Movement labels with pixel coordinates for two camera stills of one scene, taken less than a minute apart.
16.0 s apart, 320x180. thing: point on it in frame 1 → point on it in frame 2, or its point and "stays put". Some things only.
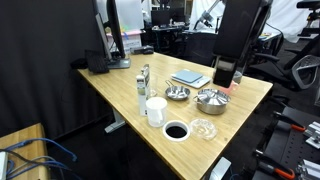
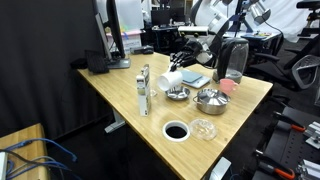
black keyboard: [96, 61] stays put
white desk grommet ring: [177, 131] stays put
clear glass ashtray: [203, 129] stays put
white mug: [156, 110] → [169, 79]
